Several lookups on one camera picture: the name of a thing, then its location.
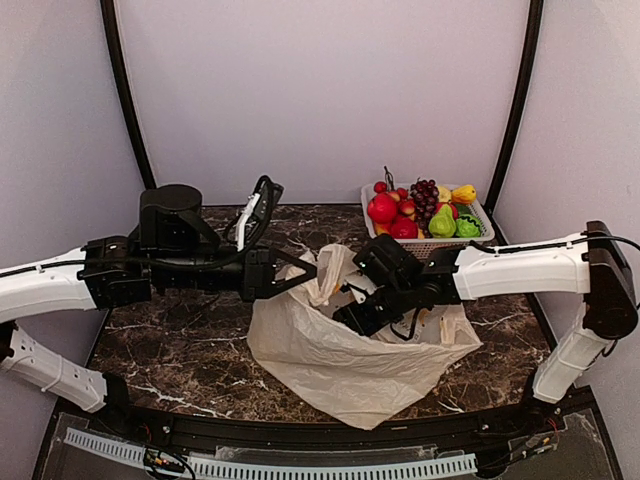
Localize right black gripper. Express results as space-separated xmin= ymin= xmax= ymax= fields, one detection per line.
xmin=327 ymin=277 xmax=415 ymax=345

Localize banana print plastic bag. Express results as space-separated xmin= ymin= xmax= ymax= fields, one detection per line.
xmin=247 ymin=244 xmax=482 ymax=430

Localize red toy apple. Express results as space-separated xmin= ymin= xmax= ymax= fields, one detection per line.
xmin=367 ymin=193 xmax=398 ymax=224
xmin=390 ymin=218 xmax=419 ymax=240

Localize green toy pear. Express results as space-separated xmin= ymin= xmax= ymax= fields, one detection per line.
xmin=428 ymin=213 xmax=456 ymax=238

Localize red cherry bunch toy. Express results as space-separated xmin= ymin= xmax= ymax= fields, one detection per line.
xmin=373 ymin=166 xmax=415 ymax=223

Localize purple toy grapes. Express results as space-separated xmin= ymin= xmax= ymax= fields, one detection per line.
xmin=409 ymin=177 xmax=439 ymax=238

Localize yellow orange toy mango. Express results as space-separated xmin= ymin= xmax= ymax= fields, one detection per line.
xmin=451 ymin=184 xmax=477 ymax=205

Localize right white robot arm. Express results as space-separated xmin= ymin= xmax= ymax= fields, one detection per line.
xmin=332 ymin=221 xmax=639 ymax=434

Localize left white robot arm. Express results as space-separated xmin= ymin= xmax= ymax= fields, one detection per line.
xmin=1 ymin=176 xmax=317 ymax=436

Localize yellow toy fruit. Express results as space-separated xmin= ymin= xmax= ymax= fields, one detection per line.
xmin=437 ymin=185 xmax=452 ymax=203

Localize red yellow toy mango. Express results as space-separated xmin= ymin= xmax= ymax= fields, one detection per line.
xmin=374 ymin=223 xmax=392 ymax=236

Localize green watermelon toy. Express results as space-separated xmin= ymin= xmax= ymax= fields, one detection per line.
xmin=455 ymin=204 xmax=483 ymax=238

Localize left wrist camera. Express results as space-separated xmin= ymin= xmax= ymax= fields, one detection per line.
xmin=223 ymin=175 xmax=284 ymax=252

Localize black front rail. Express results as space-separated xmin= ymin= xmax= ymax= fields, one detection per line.
xmin=94 ymin=387 xmax=611 ymax=452

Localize white slotted cable duct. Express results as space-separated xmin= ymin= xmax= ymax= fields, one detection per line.
xmin=64 ymin=427 xmax=478 ymax=479

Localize right black frame post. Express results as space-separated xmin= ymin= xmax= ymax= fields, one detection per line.
xmin=484 ymin=0 xmax=544 ymax=217

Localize black frame post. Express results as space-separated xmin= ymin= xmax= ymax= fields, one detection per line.
xmin=484 ymin=0 xmax=544 ymax=217
xmin=100 ymin=0 xmax=157 ymax=189

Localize left black frame post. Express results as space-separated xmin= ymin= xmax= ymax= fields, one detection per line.
xmin=100 ymin=0 xmax=157 ymax=189

